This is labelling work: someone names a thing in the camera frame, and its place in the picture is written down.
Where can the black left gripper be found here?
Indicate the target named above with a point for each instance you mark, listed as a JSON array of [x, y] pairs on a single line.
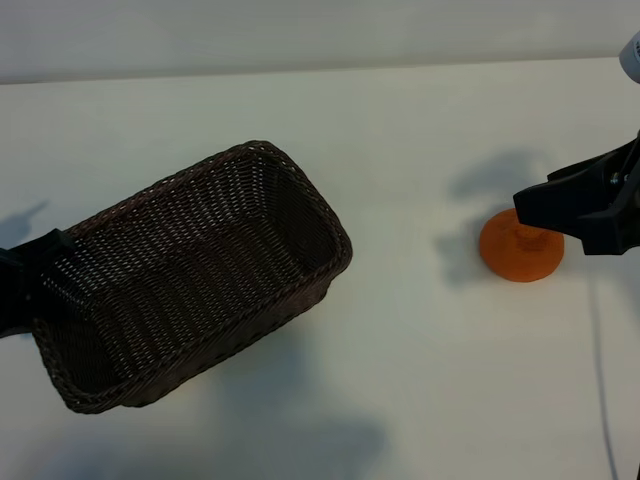
[[12, 295]]

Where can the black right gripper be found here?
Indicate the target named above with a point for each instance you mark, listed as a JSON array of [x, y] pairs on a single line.
[[632, 200]]

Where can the orange fruit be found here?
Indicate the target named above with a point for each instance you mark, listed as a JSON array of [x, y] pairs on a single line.
[[520, 262]]

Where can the dark brown wicker basket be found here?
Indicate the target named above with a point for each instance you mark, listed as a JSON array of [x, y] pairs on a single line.
[[200, 280]]

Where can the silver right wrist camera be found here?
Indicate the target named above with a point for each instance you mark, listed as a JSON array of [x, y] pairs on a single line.
[[632, 57]]

